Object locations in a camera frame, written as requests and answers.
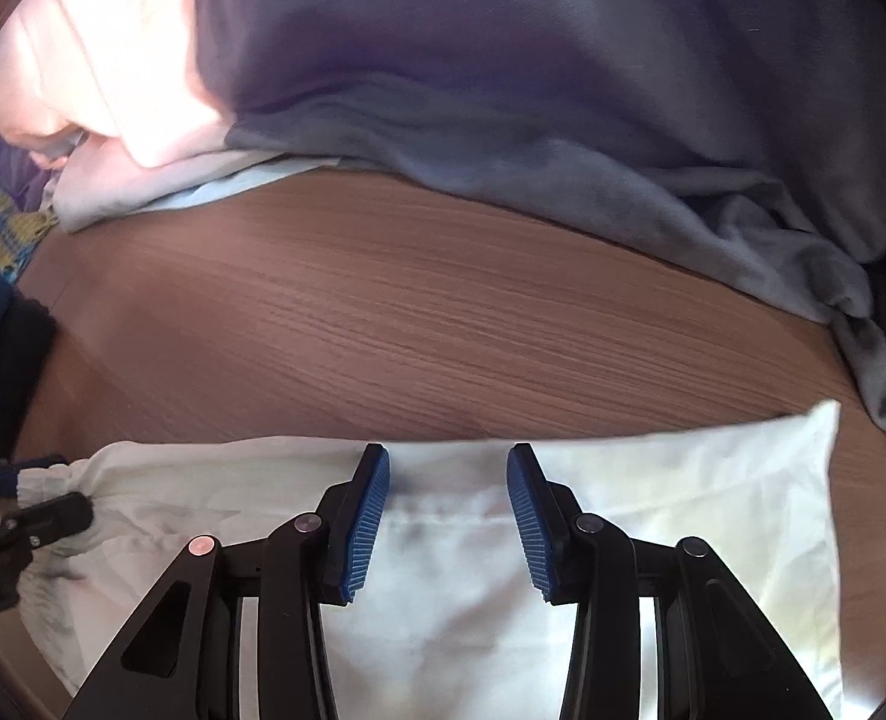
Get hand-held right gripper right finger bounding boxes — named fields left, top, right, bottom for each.
left=506, top=442, right=838, bottom=720

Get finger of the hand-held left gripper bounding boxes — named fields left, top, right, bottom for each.
left=0, top=453, right=70, bottom=502
left=0, top=492, right=96, bottom=565

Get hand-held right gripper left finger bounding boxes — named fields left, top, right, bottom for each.
left=60, top=444, right=392, bottom=720

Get white pants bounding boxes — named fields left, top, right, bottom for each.
left=8, top=399, right=843, bottom=720

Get yellow and blue patterned cloth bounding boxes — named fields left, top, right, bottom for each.
left=0, top=191, right=61, bottom=272

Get light blue cloth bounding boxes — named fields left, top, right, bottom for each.
left=141, top=156, right=303, bottom=212

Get pink cloth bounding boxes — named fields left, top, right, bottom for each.
left=0, top=0, right=268, bottom=235

